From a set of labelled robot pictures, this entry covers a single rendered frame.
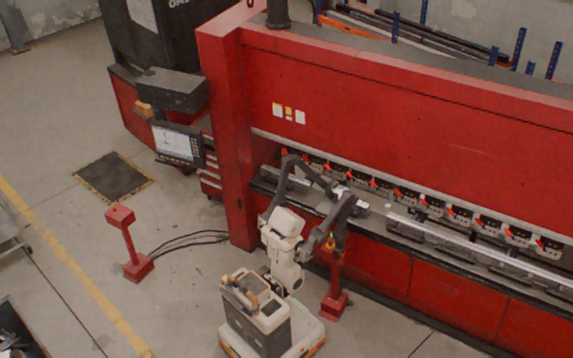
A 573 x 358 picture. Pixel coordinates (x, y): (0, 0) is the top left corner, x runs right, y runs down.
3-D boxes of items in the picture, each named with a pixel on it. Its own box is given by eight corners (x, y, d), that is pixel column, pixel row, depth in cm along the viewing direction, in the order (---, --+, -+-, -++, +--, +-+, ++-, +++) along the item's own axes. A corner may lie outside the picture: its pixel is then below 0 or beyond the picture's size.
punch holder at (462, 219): (448, 220, 396) (451, 204, 385) (452, 213, 401) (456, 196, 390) (468, 227, 389) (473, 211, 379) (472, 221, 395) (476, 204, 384)
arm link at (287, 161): (280, 152, 395) (287, 156, 387) (295, 153, 403) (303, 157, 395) (268, 209, 407) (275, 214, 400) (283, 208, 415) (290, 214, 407)
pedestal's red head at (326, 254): (320, 259, 440) (320, 243, 428) (329, 245, 450) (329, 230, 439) (342, 268, 432) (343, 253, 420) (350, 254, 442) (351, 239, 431)
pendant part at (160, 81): (154, 167, 468) (132, 80, 413) (170, 151, 485) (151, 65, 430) (205, 181, 451) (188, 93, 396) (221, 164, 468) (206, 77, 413)
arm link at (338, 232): (343, 190, 389) (355, 198, 384) (348, 187, 393) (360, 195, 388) (329, 236, 413) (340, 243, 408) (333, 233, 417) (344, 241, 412)
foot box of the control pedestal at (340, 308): (316, 314, 478) (316, 306, 470) (330, 294, 494) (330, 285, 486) (337, 324, 470) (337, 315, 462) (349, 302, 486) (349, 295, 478)
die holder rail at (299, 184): (260, 175, 489) (259, 167, 483) (264, 171, 493) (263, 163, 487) (308, 193, 468) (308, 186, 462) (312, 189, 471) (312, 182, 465)
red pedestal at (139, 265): (121, 276, 520) (98, 214, 466) (140, 259, 535) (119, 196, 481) (136, 284, 511) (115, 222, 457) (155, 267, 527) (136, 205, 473)
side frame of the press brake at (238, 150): (230, 244, 545) (194, 29, 396) (277, 194, 598) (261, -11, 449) (250, 254, 534) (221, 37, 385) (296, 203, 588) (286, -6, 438)
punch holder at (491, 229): (475, 230, 387) (479, 213, 376) (479, 223, 393) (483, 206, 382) (496, 238, 381) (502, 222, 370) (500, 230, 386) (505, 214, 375)
